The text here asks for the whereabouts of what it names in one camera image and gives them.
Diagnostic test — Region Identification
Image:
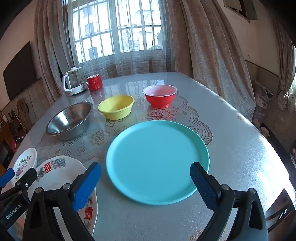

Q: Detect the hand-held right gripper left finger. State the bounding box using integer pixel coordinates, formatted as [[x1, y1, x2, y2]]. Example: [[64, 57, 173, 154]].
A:
[[22, 161, 102, 241]]

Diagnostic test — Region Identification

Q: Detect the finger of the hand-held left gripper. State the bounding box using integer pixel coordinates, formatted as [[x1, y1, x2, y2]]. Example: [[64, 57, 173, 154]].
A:
[[0, 169, 15, 188], [0, 167, 38, 208]]

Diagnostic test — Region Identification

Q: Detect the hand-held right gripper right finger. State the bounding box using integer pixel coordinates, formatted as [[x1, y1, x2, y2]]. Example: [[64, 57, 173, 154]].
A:
[[190, 161, 270, 241]]

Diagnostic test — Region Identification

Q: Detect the small white floral plate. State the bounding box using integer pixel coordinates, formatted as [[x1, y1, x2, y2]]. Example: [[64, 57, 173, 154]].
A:
[[11, 148, 38, 186]]

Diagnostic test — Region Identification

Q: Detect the large white printed plate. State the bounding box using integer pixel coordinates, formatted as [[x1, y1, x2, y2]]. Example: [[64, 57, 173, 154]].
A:
[[23, 155, 98, 237]]

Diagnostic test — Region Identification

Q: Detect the teal plastic plate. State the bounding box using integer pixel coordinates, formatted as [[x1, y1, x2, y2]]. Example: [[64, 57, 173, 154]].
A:
[[106, 120, 210, 206]]

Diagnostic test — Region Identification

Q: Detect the stainless steel bowl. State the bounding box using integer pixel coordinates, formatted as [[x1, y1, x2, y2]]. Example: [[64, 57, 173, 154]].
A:
[[46, 102, 94, 141]]

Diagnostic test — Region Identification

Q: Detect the yellow plastic bowl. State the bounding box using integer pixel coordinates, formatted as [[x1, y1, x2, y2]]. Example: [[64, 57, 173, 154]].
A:
[[98, 95, 135, 120]]

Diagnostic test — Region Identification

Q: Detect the red plastic bowl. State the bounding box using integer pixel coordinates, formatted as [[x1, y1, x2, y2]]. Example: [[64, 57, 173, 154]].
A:
[[142, 85, 178, 108]]

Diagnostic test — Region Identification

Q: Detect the lace pattern table mat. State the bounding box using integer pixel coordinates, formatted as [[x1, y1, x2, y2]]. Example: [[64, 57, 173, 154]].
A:
[[35, 93, 213, 164]]

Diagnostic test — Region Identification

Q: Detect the wooden folding rack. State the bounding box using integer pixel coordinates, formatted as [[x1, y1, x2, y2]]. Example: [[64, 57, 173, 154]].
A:
[[16, 98, 30, 130]]

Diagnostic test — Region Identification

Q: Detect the white glass electric kettle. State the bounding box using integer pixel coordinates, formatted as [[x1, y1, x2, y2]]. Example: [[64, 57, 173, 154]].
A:
[[62, 67, 89, 95]]

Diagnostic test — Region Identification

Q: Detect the pile of bags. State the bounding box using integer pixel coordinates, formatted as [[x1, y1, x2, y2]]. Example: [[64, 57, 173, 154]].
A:
[[252, 80, 274, 130]]

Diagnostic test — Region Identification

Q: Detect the black flat television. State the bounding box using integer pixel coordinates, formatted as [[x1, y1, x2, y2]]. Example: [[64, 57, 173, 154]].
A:
[[3, 41, 37, 100]]

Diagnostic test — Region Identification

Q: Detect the red mug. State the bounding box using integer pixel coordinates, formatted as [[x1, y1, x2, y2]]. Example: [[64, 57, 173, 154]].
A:
[[87, 74, 103, 91]]

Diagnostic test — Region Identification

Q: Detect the beige velvet curtain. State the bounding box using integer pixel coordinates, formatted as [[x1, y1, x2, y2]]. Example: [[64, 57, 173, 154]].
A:
[[166, 0, 256, 121], [35, 0, 80, 102]]

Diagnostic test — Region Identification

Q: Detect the white sheer curtain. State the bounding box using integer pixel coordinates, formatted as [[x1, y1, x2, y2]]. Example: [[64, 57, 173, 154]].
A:
[[67, 0, 176, 79]]

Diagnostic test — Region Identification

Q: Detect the tied beige curtain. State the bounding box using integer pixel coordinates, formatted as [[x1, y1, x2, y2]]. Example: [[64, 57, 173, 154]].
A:
[[266, 9, 296, 112]]

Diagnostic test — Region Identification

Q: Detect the barred window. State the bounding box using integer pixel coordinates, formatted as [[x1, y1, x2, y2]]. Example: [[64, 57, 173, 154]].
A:
[[72, 0, 162, 63]]

